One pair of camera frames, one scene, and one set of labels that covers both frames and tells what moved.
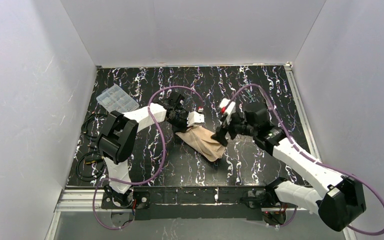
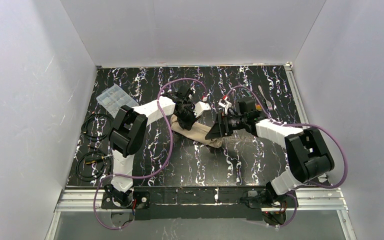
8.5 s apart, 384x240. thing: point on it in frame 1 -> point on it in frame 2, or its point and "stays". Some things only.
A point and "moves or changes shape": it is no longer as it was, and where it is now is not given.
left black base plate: [138, 197] stays
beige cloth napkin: [199, 139] moves or changes shape
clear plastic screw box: [115, 99] stays
